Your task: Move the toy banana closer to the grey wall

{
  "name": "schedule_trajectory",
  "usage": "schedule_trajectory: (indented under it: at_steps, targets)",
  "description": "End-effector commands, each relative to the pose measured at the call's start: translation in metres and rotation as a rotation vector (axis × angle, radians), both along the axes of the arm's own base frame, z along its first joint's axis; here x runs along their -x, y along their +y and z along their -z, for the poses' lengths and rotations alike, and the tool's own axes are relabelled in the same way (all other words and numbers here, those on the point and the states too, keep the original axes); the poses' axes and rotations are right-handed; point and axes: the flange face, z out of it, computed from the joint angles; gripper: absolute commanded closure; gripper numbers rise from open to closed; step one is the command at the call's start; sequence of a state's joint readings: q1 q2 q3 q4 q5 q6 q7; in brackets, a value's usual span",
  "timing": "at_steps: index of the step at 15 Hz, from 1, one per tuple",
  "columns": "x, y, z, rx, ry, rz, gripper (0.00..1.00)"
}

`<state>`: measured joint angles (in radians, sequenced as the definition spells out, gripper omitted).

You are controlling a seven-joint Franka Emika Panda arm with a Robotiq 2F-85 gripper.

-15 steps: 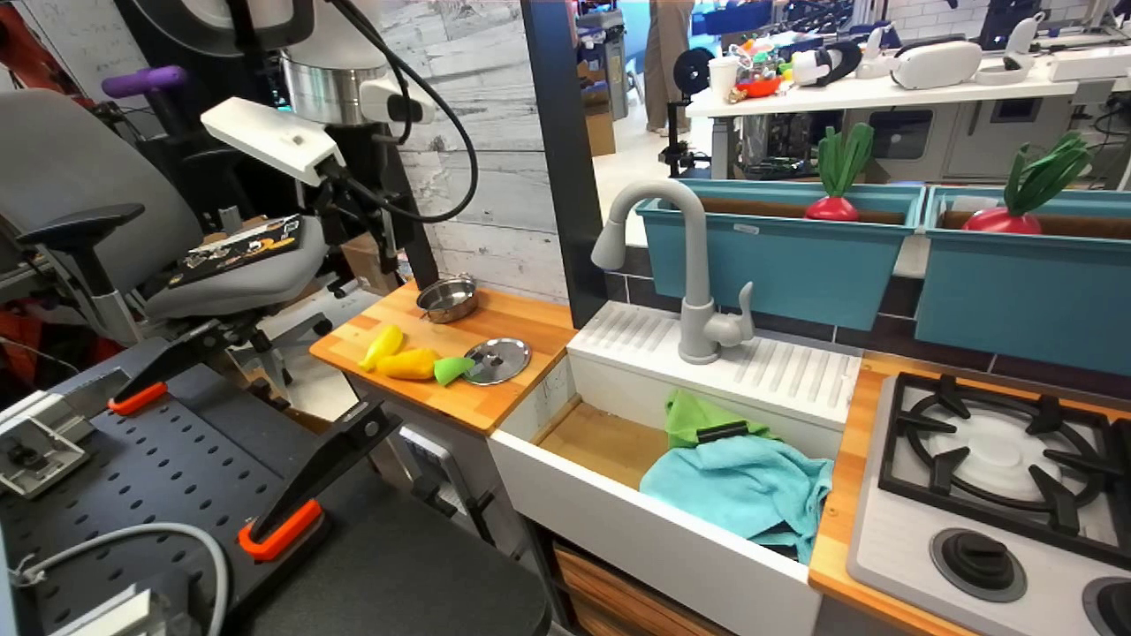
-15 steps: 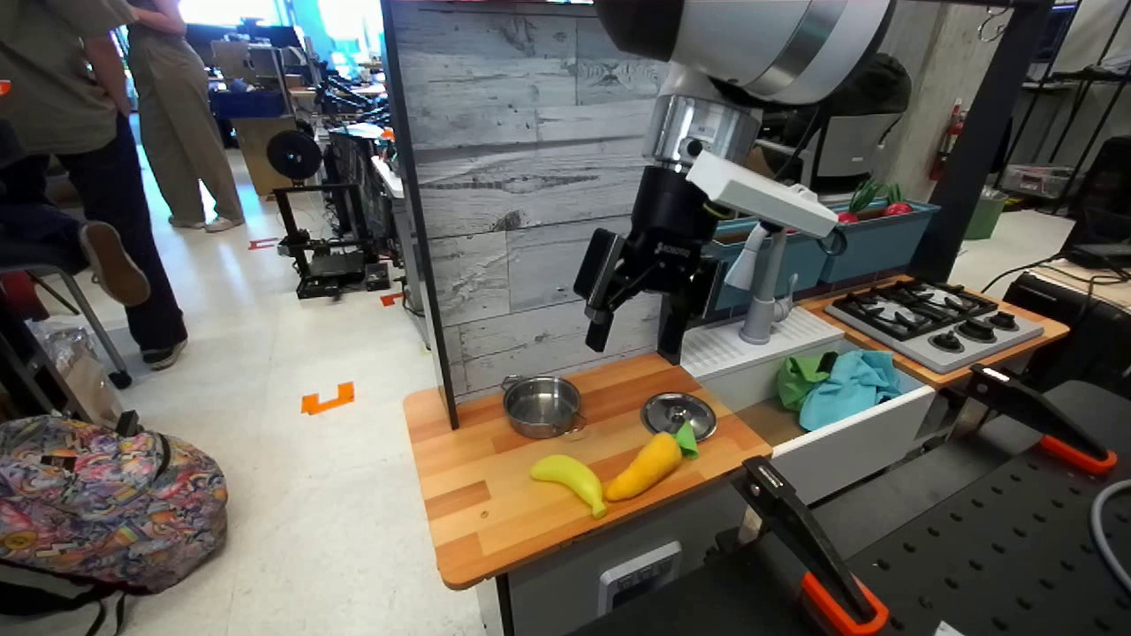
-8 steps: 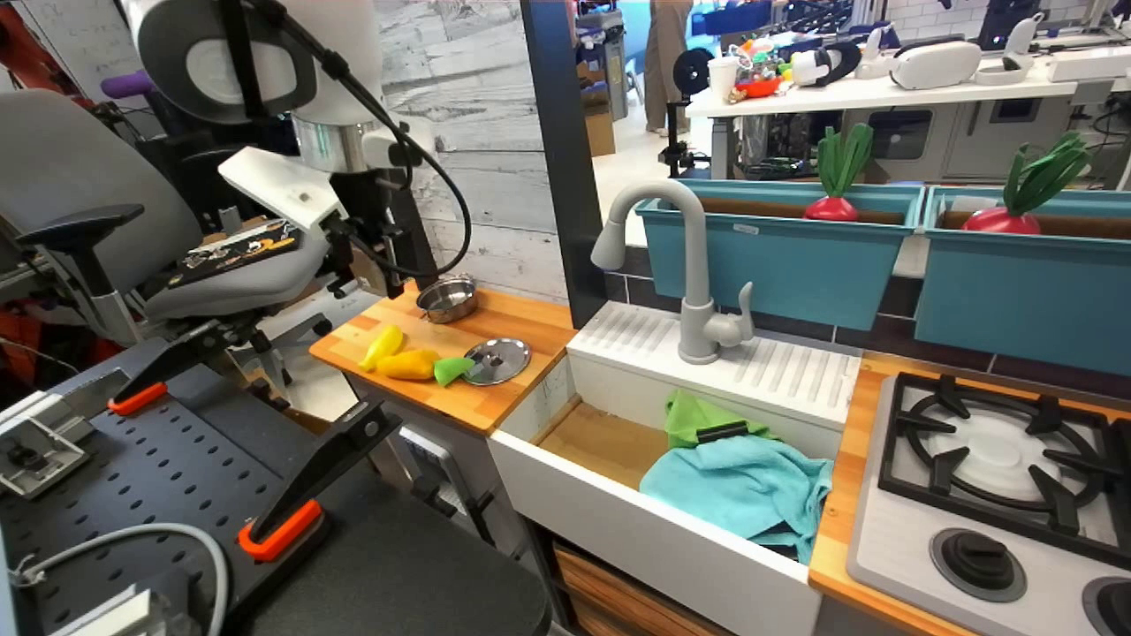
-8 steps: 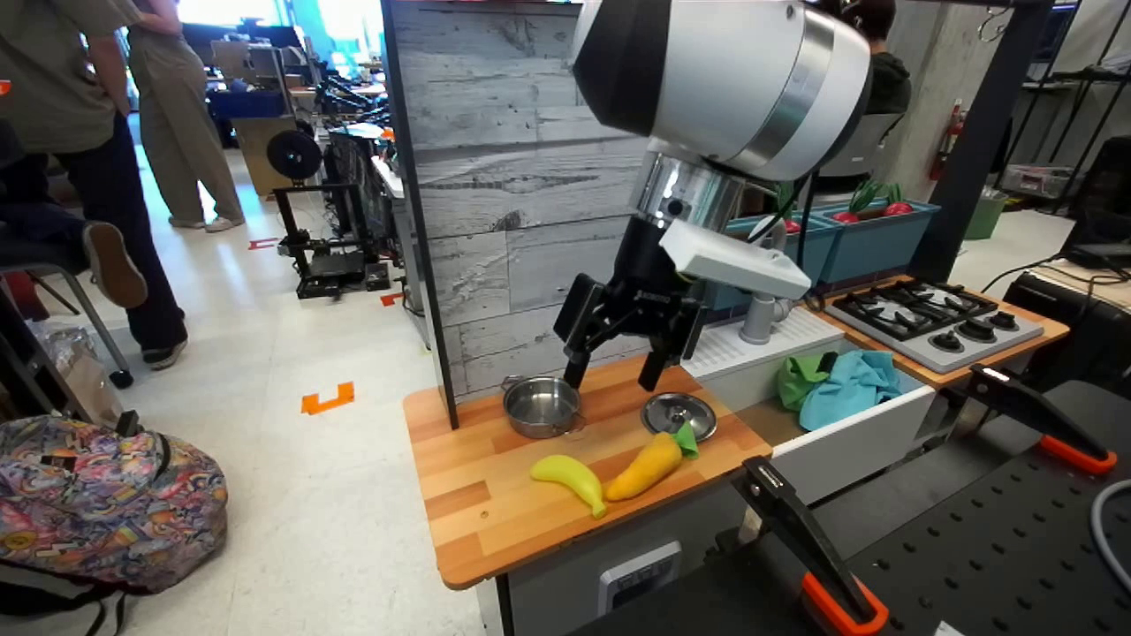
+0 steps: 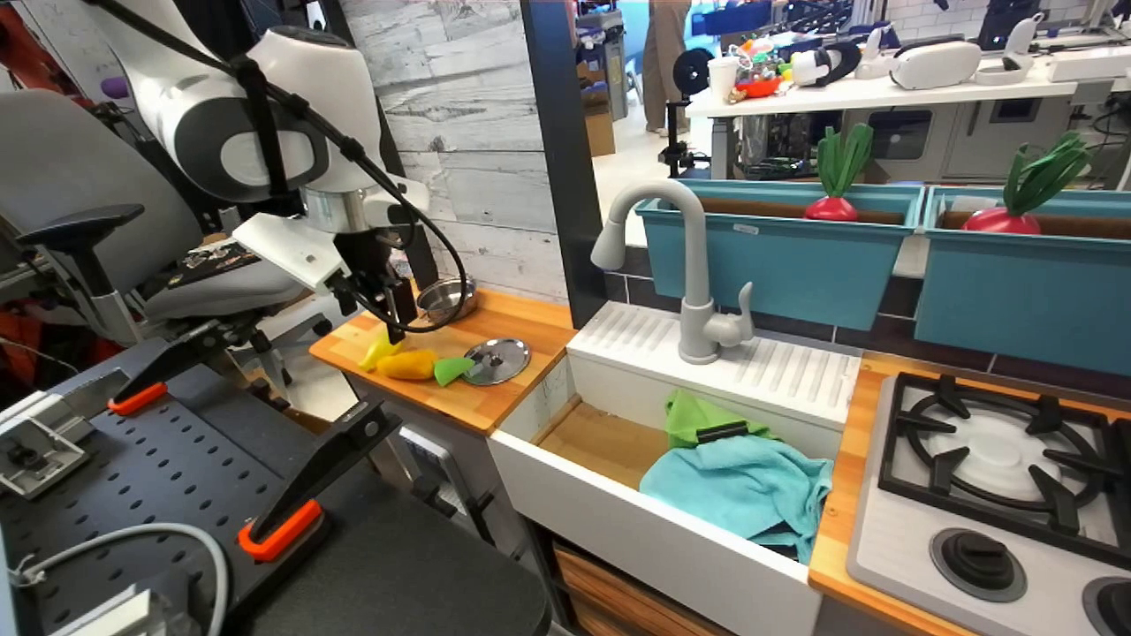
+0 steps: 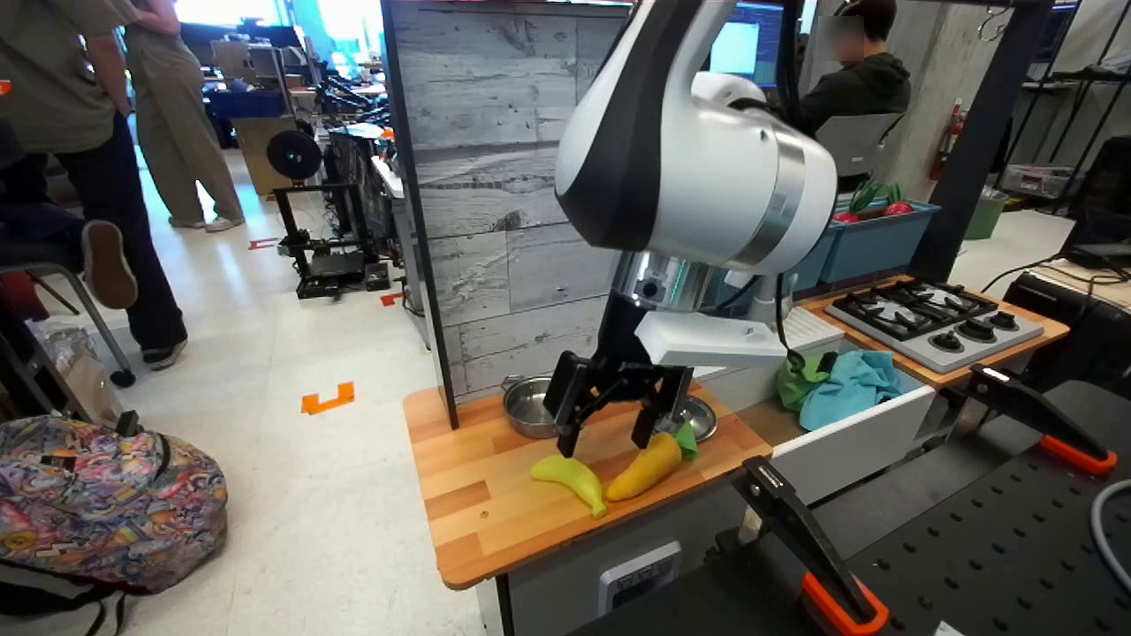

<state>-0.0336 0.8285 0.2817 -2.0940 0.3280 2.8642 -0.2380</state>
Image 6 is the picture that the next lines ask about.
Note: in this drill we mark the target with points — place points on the grey plastic chair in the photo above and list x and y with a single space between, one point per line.
866 147

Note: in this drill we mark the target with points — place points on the black frame post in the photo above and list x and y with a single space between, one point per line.
417 235

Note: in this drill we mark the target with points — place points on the person olive shirt dark trousers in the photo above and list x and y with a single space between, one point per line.
57 73

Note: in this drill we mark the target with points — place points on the grey toy stove top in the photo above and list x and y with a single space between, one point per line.
930 321

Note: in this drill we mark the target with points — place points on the teal cloth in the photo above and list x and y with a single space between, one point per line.
853 384

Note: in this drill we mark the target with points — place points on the black office chair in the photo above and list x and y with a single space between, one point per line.
1102 198

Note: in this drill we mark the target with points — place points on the yellow toy banana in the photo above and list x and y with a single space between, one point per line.
569 480

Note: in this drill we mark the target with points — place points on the grey drawer front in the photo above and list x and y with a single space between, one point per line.
567 579

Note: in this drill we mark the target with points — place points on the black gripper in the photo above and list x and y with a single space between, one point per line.
621 376

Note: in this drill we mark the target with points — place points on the toy radish green leaves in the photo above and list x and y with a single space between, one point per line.
871 197

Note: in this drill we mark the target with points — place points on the green cloth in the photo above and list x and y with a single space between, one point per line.
800 378

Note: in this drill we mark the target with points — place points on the seated person dark shirt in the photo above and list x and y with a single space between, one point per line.
866 82

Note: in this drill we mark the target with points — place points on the person leg with sneaker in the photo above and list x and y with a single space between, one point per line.
106 266

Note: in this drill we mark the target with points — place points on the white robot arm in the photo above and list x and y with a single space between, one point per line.
709 165

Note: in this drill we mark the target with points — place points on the black machine frame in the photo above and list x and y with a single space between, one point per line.
336 266

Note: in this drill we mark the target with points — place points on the small steel pot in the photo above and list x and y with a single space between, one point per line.
524 407

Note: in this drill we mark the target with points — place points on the wooden countertop board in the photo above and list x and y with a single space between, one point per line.
497 495

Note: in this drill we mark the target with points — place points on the colourful patterned backpack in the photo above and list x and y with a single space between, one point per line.
106 500

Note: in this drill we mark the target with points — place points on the grey stool frame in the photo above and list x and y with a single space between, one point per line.
100 330

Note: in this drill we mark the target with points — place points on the white toy sink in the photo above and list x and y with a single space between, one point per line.
729 354

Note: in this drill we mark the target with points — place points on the orange carrot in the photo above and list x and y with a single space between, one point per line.
641 471

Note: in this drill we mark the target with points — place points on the standing person khaki clothes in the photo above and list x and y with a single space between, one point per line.
179 109

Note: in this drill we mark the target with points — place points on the black perforated mounting board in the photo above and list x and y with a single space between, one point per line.
1002 551

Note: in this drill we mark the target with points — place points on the computer monitor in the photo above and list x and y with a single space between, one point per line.
762 53

